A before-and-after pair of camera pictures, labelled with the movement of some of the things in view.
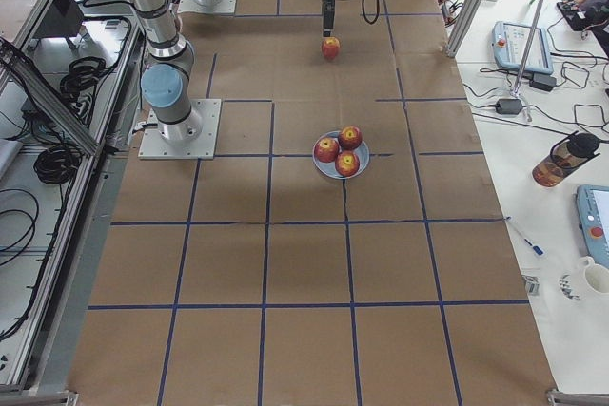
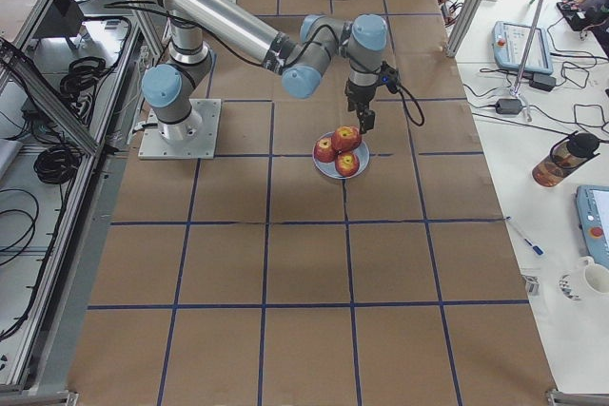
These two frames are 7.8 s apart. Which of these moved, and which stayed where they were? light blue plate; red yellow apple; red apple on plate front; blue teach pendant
Moved: red yellow apple
Stayed: blue teach pendant; red apple on plate front; light blue plate
